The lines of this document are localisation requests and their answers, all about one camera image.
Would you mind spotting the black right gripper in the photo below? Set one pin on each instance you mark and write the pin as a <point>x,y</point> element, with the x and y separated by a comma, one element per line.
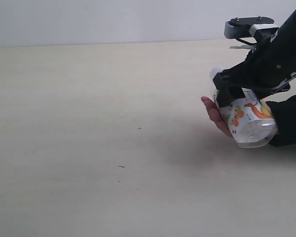
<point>266,70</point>

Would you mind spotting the green pear tea bottle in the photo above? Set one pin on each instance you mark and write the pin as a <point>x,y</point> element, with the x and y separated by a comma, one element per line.
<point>248,120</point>

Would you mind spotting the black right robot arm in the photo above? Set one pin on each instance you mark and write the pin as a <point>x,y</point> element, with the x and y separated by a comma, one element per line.
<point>288,30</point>

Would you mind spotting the person's open hand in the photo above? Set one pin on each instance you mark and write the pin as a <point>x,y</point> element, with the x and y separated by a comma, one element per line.
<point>215,116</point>

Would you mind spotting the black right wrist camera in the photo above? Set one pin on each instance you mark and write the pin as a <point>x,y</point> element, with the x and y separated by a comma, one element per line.
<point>248,26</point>

